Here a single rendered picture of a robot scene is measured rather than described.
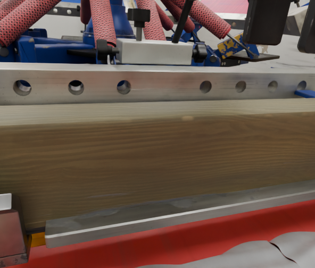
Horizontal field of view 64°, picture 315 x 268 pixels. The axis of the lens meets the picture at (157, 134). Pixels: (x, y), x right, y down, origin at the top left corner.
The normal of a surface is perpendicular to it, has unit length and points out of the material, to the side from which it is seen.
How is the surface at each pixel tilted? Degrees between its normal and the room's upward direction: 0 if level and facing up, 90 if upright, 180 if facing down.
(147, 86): 90
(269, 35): 89
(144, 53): 90
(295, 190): 3
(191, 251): 0
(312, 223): 0
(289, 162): 93
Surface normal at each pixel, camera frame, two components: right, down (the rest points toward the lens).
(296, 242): 0.14, -0.93
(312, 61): -0.95, 0.06
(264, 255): 0.12, -0.84
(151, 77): 0.30, 0.41
